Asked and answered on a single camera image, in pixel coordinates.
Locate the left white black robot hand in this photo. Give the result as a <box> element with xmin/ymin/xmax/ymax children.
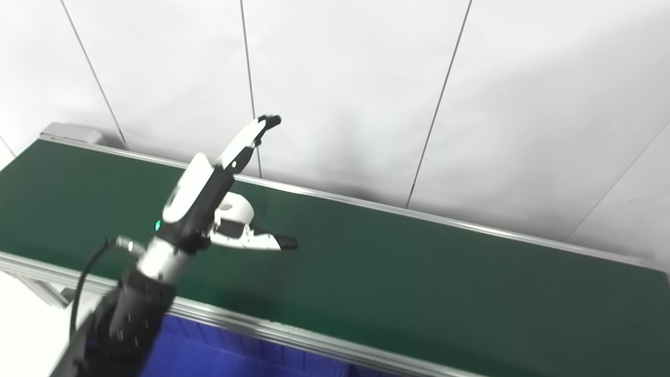
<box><xmin>154</xmin><ymin>114</ymin><xmax>299</xmax><ymax>257</ymax></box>

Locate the white cylindrical plastic part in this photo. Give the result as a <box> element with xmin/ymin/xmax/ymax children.
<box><xmin>216</xmin><ymin>192</ymin><xmax>255</xmax><ymax>224</ymax></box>

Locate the grey conveyor end housing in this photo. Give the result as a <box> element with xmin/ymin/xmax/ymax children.
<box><xmin>40</xmin><ymin>123</ymin><xmax>104</xmax><ymax>146</ymax></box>

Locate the blue bin with white parts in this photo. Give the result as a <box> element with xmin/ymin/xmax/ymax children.
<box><xmin>140</xmin><ymin>313</ymin><xmax>383</xmax><ymax>377</ymax></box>

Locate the aluminium conveyor support leg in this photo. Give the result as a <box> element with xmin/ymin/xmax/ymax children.
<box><xmin>18</xmin><ymin>272</ymin><xmax>76</xmax><ymax>311</ymax></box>

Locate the green conveyor belt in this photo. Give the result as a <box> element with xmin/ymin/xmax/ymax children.
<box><xmin>0</xmin><ymin>123</ymin><xmax>670</xmax><ymax>377</ymax></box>

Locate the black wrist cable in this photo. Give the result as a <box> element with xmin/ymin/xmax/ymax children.
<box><xmin>69</xmin><ymin>238</ymin><xmax>115</xmax><ymax>343</ymax></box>

